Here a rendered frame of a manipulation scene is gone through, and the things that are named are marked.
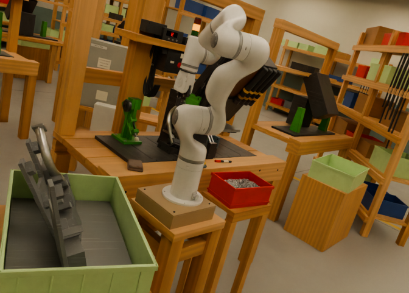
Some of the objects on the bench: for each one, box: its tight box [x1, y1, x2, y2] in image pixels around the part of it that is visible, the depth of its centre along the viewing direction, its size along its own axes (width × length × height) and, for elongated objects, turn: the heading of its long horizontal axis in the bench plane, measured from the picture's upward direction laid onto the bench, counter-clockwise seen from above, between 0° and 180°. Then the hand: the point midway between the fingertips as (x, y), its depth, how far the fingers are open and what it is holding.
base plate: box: [94, 135, 257, 163], centre depth 250 cm, size 42×110×2 cm, turn 91°
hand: (179, 102), depth 179 cm, fingers closed
